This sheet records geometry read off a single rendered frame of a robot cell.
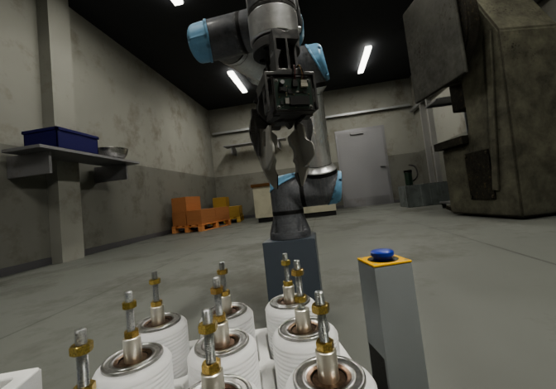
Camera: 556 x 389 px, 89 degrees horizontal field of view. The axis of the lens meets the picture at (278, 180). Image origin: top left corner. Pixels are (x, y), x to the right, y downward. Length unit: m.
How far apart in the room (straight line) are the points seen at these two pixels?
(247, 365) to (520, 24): 3.76
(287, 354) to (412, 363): 0.24
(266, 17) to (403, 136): 8.24
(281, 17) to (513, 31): 3.41
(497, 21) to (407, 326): 3.45
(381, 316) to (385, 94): 8.40
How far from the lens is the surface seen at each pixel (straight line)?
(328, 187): 0.99
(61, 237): 4.09
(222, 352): 0.44
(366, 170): 8.24
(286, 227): 1.00
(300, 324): 0.46
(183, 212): 5.88
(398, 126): 8.64
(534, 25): 3.95
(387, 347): 0.57
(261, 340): 0.62
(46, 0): 4.87
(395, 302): 0.56
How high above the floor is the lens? 0.44
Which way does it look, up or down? 4 degrees up
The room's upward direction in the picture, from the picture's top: 6 degrees counter-clockwise
